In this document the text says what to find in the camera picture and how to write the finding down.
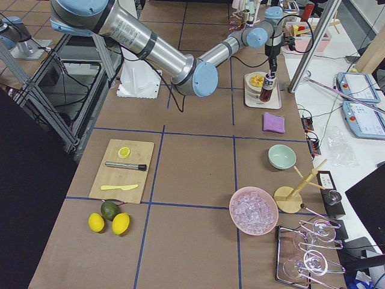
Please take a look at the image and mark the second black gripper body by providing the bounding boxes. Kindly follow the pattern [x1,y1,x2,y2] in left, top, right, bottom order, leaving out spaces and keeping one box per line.
[264,45,281,65]

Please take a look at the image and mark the tea bottle white cap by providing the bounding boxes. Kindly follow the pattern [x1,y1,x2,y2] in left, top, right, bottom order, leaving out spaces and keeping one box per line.
[259,72,276,102]

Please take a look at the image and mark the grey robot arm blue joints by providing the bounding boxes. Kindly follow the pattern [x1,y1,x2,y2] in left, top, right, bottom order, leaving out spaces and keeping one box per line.
[1,16,43,60]

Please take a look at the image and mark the second grey robot arm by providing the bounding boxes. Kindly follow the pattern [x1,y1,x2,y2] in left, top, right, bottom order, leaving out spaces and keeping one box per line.
[50,1,283,97]

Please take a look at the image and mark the front tea bottle in rack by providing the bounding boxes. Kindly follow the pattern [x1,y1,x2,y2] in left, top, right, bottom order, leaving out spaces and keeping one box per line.
[245,16,254,28]

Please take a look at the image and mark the cream rectangular serving tray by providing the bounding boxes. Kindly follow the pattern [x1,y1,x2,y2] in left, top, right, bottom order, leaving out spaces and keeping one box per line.
[244,82,282,110]

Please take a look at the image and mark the glass rack metal tray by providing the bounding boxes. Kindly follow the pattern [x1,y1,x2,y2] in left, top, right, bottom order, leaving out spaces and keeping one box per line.
[275,218,345,288]

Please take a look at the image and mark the round cream plate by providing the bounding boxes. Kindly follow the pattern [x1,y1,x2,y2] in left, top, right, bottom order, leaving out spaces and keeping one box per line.
[244,72,278,93]

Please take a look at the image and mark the pink bin with cups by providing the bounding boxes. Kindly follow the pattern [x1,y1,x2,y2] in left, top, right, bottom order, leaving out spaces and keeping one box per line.
[284,21,331,52]

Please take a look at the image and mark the folded purple cloth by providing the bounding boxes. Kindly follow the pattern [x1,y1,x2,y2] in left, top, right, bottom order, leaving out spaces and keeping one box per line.
[262,112,285,134]

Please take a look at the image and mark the red black connector upper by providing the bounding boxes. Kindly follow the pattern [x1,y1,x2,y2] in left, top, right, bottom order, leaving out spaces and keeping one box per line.
[301,116,314,132]

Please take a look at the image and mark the red black connector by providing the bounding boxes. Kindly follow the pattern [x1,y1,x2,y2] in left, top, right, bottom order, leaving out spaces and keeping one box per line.
[306,137,321,157]
[301,116,314,132]

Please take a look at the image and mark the upper teach pendant tablet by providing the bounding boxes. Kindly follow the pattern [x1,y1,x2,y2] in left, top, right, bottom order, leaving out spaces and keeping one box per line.
[336,72,380,104]

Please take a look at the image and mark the teach pendant tablet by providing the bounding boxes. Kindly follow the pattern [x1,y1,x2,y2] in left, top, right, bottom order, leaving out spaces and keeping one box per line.
[336,72,380,104]
[342,101,384,140]

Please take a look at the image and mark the red black connector lower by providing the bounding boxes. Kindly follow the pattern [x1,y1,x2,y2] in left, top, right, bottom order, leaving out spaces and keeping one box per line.
[306,137,321,157]

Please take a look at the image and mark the mint green bowl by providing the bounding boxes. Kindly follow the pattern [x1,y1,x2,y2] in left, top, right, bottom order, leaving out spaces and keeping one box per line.
[268,144,297,170]

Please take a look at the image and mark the lower teach pendant tablet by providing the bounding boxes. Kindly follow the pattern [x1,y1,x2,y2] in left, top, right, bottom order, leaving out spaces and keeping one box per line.
[342,101,384,140]

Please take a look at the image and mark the clear plastic bag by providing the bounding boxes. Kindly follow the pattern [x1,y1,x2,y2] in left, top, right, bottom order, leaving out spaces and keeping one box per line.
[326,126,359,167]

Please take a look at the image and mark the wooden stand round base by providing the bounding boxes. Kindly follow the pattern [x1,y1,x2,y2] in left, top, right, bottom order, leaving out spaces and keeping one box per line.
[274,159,327,213]

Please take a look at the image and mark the pink bowl with ice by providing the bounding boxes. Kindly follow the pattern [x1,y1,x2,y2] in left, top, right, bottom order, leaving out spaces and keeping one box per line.
[229,187,279,236]

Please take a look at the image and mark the wooden cutting board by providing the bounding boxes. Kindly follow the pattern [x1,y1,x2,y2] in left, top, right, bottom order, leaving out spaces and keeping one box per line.
[89,139,154,204]

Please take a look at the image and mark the steel muddler black tip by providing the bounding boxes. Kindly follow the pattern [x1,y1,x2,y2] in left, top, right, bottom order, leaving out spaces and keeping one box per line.
[105,161,147,172]

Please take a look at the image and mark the lemon slice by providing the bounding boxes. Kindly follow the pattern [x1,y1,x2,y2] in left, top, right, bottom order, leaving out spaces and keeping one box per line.
[117,146,131,158]

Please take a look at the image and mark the yellow plastic knife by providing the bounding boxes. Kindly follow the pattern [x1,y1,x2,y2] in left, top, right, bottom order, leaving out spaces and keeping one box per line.
[100,184,138,191]

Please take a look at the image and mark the green lime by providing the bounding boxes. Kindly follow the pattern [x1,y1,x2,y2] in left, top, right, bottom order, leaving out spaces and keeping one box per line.
[100,201,119,221]

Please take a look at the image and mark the yellow lemon left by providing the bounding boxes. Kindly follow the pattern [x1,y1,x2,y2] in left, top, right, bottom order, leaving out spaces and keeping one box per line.
[88,213,105,232]

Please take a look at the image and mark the glazed ring donut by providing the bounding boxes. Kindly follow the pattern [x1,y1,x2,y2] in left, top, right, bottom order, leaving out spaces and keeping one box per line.
[249,75,264,87]

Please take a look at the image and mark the copper wire bottle rack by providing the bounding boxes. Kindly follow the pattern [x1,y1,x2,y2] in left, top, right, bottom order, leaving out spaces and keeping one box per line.
[228,9,253,33]

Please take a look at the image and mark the aluminium frame post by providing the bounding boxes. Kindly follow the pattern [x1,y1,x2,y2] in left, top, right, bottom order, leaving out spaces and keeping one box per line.
[288,0,342,93]

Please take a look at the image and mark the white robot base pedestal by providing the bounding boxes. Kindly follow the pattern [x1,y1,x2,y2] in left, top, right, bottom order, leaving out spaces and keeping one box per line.
[117,60,162,99]

